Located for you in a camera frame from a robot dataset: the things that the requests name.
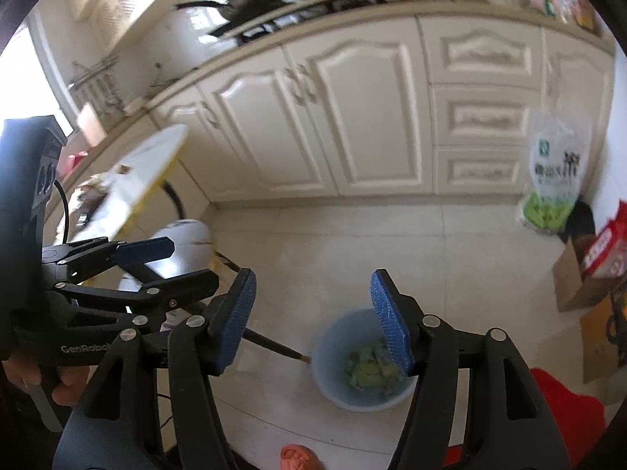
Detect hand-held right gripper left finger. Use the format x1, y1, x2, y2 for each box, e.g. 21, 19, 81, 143
51, 268, 258, 470

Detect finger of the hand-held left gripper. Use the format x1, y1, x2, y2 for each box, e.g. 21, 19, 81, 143
42, 236, 176, 285
54, 268, 221, 321

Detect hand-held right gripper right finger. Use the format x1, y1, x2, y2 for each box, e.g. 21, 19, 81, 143
370, 268, 571, 470

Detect yellow green snack wrapper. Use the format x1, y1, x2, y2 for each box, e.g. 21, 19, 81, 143
345, 343, 407, 392

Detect dark brown wrapper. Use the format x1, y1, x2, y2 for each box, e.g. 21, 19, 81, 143
78, 188, 111, 221

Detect light blue trash bin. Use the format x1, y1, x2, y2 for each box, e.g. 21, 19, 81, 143
312, 308, 419, 412

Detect person's left hand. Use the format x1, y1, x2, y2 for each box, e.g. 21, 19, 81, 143
0, 352, 94, 407

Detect round white marble stool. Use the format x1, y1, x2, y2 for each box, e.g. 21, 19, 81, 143
120, 219, 310, 364

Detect round white marble table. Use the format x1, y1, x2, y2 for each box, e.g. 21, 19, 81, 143
63, 124, 189, 243

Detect wooden cutting board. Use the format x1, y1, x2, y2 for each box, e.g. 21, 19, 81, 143
77, 103, 107, 148

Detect sliding window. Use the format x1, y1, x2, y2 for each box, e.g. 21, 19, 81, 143
0, 24, 60, 123

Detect metal utensil rack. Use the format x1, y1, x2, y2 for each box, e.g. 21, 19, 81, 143
69, 56, 123, 108

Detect orange slipper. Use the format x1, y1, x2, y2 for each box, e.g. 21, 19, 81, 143
279, 445, 324, 470

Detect brown cardboard box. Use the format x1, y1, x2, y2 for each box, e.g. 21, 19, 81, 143
553, 235, 613, 313

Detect person's red trousers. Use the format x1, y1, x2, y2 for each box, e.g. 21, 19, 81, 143
448, 367, 608, 470

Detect cream lower kitchen cabinets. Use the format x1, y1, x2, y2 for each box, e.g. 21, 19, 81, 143
63, 0, 615, 201

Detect flat cardboard sheet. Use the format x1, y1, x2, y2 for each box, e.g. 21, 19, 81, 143
580, 298, 627, 385

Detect white green plastic bag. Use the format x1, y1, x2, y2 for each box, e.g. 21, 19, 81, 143
519, 103, 593, 233

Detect cream lattice door cabinet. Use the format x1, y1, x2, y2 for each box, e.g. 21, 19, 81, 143
81, 0, 162, 45

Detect red packaging bag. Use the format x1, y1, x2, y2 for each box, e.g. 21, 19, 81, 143
580, 201, 627, 280

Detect black induction cooker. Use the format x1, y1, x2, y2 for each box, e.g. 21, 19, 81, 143
208, 10, 275, 37

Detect black gas stove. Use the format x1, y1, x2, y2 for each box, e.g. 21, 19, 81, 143
242, 0, 383, 42

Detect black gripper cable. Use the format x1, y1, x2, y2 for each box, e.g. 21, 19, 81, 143
51, 181, 69, 246

